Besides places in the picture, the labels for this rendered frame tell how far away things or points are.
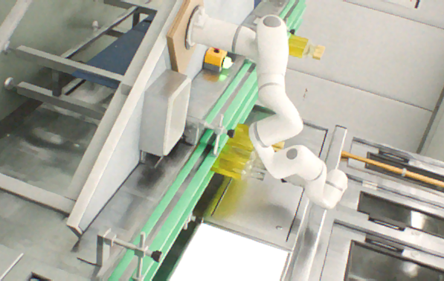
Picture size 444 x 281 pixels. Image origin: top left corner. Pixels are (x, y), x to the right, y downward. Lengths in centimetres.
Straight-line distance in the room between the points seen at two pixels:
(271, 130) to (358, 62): 653
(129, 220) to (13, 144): 80
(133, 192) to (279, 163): 46
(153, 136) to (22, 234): 53
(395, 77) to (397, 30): 70
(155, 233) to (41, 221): 47
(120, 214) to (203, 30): 66
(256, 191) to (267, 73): 56
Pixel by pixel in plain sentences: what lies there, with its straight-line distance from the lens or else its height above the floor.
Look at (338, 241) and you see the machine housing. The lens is 211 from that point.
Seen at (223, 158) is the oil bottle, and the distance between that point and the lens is 201.
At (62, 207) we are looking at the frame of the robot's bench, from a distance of 164.
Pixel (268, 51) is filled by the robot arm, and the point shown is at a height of 107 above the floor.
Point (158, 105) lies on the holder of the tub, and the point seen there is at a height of 80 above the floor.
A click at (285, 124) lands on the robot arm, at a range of 168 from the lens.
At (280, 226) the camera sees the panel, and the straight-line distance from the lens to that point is 201.
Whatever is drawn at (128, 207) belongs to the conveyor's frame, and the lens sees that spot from 170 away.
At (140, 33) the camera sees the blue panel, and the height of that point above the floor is 39.
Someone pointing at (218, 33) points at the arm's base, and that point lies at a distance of 187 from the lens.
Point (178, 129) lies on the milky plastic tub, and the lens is 193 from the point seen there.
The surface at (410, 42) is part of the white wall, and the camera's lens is 804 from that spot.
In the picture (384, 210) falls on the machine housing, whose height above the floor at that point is 162.
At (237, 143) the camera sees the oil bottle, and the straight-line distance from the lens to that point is 210.
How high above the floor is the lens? 130
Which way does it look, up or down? 10 degrees down
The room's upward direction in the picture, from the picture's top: 108 degrees clockwise
